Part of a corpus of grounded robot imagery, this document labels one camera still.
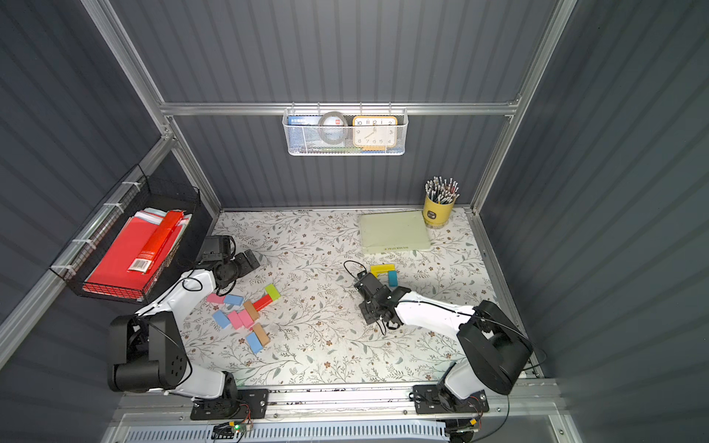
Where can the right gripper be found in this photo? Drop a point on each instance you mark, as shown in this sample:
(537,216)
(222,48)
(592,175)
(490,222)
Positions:
(368,288)

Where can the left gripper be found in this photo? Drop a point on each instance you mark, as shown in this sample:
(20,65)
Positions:
(238,263)

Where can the teal block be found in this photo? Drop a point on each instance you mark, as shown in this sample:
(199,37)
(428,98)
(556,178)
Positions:
(393,279)

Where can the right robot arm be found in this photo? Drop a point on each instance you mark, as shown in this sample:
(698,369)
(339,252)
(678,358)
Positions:
(496,352)

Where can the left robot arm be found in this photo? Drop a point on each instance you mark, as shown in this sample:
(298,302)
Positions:
(146,350)

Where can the pink block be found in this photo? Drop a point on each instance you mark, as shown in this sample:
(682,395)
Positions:
(235,320)
(216,299)
(246,319)

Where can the light blue block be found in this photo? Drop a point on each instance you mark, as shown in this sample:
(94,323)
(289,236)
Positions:
(221,319)
(233,300)

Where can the red long box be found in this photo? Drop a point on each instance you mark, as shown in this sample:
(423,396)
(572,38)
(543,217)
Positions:
(164,226)

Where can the green block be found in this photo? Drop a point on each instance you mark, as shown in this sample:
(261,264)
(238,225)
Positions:
(273,293)

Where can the red block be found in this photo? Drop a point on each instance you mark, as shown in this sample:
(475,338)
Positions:
(262,303)

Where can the tan block middle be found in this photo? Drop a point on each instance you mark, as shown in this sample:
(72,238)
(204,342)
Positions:
(251,310)

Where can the tan block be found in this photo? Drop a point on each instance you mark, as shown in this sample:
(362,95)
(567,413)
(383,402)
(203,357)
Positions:
(251,310)
(262,336)

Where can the pale green workspace book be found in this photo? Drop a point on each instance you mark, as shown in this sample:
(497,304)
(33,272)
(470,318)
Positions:
(393,231)

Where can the red folder stack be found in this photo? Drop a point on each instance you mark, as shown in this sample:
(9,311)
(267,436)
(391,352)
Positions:
(112,277)

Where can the tan block front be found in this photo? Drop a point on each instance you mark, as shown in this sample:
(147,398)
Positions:
(262,336)

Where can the blue block front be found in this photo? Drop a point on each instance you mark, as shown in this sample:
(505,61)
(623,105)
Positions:
(254,343)

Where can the yellow pen cup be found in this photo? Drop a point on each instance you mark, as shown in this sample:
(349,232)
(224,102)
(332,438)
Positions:
(441,195)

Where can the grey tape roll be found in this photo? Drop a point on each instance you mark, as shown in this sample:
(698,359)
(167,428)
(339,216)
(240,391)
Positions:
(332,128)

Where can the yellow square clock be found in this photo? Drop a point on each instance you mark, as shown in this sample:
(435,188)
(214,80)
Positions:
(375,133)

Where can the green circuit board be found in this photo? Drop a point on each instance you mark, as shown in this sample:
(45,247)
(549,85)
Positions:
(231,431)

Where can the black wire side basket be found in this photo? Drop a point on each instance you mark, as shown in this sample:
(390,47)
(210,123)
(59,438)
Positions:
(97,263)

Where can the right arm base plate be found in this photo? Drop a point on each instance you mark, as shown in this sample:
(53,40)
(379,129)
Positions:
(430,399)

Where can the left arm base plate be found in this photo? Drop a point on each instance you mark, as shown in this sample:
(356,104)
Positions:
(241,405)

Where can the white wire wall basket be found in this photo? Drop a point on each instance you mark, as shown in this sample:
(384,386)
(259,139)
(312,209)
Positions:
(302,133)

